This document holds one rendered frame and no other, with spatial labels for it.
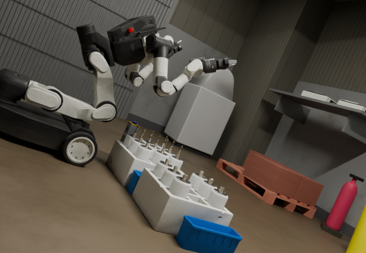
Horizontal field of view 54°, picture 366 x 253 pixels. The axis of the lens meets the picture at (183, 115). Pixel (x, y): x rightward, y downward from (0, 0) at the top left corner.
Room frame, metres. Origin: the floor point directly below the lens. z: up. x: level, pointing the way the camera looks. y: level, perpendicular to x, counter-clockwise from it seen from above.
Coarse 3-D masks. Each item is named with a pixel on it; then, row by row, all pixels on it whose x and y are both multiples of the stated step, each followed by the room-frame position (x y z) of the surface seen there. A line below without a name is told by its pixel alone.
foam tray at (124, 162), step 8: (120, 144) 2.36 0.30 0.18; (112, 152) 2.41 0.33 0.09; (120, 152) 2.30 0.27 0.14; (128, 152) 2.21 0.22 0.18; (112, 160) 2.36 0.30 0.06; (120, 160) 2.26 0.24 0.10; (128, 160) 2.17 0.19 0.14; (136, 160) 2.11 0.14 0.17; (112, 168) 2.31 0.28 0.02; (120, 168) 2.21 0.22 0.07; (128, 168) 2.13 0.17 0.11; (136, 168) 2.12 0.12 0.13; (152, 168) 2.17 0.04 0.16; (120, 176) 2.17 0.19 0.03; (128, 176) 2.11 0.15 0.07; (128, 184) 2.12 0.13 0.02
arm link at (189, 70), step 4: (196, 60) 2.26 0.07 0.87; (188, 64) 2.25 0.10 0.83; (192, 64) 2.25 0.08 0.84; (196, 64) 2.25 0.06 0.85; (200, 64) 2.25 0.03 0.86; (188, 68) 2.24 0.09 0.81; (192, 68) 2.24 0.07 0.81; (196, 68) 2.24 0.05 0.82; (184, 72) 2.25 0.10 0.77; (188, 72) 2.23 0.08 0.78; (192, 72) 2.23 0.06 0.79; (188, 76) 2.24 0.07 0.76; (192, 76) 2.26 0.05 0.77
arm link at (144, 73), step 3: (147, 66) 2.76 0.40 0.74; (144, 69) 2.76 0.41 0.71; (147, 69) 2.75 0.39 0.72; (150, 69) 2.76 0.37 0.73; (138, 72) 2.76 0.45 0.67; (141, 72) 2.75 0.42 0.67; (144, 72) 2.75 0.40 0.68; (147, 72) 2.75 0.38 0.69; (150, 72) 2.78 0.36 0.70; (141, 75) 2.74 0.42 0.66; (144, 75) 2.75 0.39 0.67; (147, 75) 2.76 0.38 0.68; (144, 78) 2.76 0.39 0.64; (129, 81) 2.74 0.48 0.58; (141, 84) 2.74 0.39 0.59
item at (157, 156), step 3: (153, 153) 2.26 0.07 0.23; (156, 153) 2.23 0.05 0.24; (159, 153) 2.23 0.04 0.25; (153, 156) 2.24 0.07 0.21; (156, 156) 2.23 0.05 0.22; (159, 156) 2.22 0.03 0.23; (162, 156) 2.22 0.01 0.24; (165, 156) 2.23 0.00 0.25; (150, 159) 2.26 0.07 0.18; (153, 159) 2.23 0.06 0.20; (156, 159) 2.22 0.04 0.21; (159, 159) 2.22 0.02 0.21; (162, 159) 2.23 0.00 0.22; (165, 159) 2.24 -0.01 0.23; (153, 162) 2.23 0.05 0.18; (156, 162) 2.22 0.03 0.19
